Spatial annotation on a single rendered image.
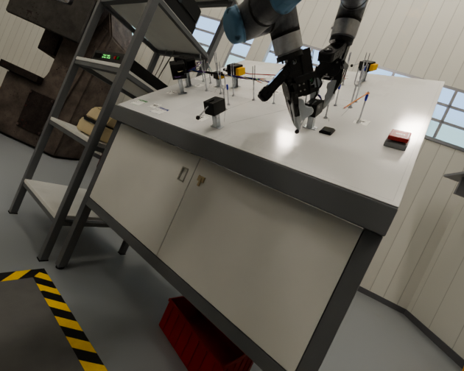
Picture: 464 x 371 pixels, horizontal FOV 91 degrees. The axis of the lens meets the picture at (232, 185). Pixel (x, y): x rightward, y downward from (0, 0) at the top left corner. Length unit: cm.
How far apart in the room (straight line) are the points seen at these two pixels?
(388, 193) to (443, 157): 397
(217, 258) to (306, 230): 29
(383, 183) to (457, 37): 470
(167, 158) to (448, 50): 473
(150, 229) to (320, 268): 61
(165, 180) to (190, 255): 30
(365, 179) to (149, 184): 76
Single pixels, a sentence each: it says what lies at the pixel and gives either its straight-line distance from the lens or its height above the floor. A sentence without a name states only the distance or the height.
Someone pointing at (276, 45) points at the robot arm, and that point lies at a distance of 70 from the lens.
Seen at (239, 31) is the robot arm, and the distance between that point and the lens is 62.
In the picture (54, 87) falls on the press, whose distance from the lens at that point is 415.
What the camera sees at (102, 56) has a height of 110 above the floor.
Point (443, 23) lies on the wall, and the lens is 532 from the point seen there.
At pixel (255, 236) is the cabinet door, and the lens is 68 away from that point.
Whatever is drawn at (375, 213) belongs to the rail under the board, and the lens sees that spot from 59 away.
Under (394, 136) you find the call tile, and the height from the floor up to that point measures 108.
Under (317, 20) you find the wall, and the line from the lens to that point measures 498.
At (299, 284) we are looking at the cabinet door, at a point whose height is 60.
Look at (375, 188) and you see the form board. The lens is 63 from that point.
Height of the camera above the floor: 78
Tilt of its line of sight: 2 degrees down
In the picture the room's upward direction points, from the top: 25 degrees clockwise
